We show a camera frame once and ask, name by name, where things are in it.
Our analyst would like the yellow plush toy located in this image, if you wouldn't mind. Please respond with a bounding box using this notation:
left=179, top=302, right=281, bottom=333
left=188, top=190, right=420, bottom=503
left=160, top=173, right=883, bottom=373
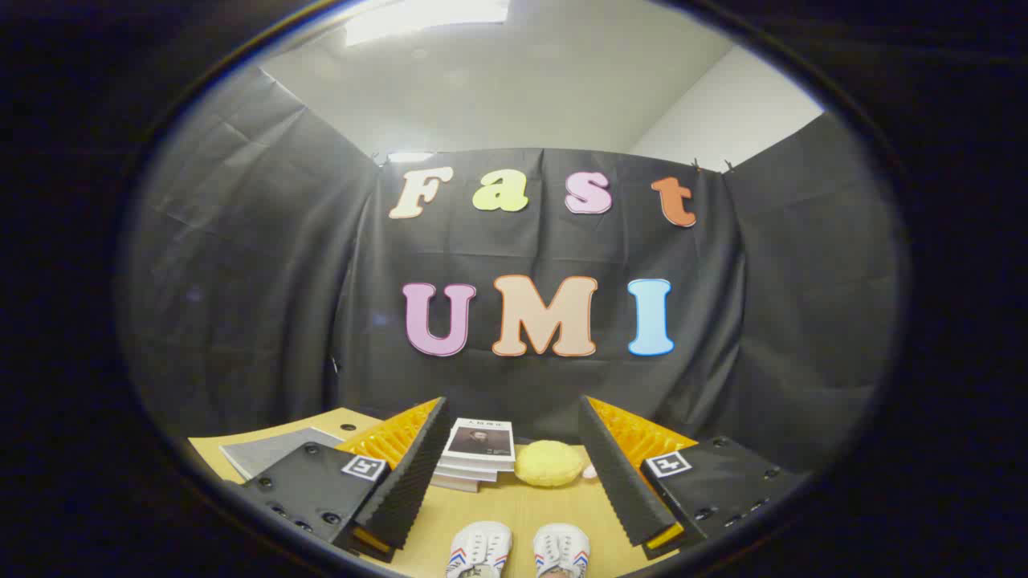
left=515, top=440, right=585, bottom=488

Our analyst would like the ceiling light panel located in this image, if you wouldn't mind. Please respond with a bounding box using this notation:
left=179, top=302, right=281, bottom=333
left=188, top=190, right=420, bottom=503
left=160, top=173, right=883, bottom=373
left=345, top=0, right=511, bottom=46

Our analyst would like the grey fabric storage box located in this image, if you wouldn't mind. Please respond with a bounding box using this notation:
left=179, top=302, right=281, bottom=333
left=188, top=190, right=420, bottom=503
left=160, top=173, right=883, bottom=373
left=219, top=427, right=346, bottom=481

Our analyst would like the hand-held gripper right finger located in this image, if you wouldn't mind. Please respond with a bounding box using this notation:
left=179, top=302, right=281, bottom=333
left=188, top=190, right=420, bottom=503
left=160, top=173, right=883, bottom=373
left=578, top=395, right=810, bottom=561

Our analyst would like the black backdrop cloth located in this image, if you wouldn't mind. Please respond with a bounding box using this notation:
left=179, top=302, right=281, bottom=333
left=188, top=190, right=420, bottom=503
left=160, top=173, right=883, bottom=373
left=120, top=64, right=904, bottom=474

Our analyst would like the white striped canvas shoe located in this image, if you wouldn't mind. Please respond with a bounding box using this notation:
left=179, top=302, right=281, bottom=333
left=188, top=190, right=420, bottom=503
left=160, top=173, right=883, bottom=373
left=446, top=521, right=513, bottom=578
left=533, top=523, right=591, bottom=578

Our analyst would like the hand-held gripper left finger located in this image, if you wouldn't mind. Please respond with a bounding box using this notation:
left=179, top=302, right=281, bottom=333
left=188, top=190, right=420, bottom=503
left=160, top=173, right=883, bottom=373
left=239, top=396, right=455, bottom=563

